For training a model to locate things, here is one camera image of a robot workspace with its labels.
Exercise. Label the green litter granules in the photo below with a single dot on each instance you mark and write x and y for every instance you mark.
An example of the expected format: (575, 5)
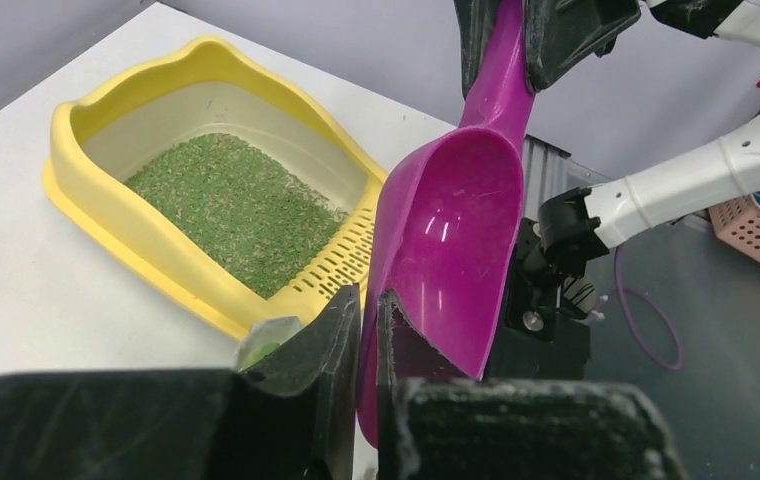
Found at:
(252, 216)

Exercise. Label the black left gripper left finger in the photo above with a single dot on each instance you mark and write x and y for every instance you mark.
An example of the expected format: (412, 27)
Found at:
(289, 416)

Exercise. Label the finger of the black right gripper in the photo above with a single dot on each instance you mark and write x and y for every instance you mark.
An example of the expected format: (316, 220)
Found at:
(558, 34)
(476, 21)

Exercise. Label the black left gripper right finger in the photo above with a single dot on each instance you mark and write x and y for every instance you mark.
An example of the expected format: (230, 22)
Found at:
(436, 423)

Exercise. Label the green cat litter bag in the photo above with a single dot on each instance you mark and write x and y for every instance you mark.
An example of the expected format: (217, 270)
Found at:
(264, 338)

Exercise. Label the yellow litter box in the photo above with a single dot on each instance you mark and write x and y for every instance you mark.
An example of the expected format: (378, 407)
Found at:
(101, 139)

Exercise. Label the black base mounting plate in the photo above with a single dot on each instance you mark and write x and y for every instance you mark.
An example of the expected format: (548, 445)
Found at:
(541, 333)

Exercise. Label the magenta plastic scoop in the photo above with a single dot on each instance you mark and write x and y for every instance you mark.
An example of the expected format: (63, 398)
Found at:
(447, 220)

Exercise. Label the pink perforated basket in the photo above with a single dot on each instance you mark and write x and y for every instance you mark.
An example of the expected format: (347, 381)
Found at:
(736, 222)

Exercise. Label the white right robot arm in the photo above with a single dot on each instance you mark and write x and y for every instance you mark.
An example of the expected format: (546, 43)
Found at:
(685, 166)

